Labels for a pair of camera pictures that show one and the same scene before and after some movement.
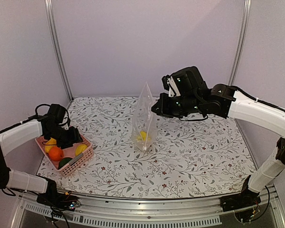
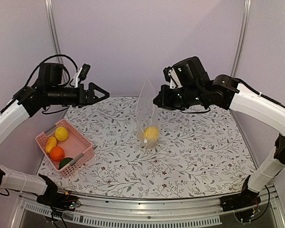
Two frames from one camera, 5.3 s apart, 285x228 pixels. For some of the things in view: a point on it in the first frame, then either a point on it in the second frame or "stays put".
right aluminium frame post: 247,8 stays put
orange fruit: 56,153 stays put
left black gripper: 74,137 -> 90,96
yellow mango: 52,142 stays put
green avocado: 63,161 stays put
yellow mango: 80,148 -> 151,132
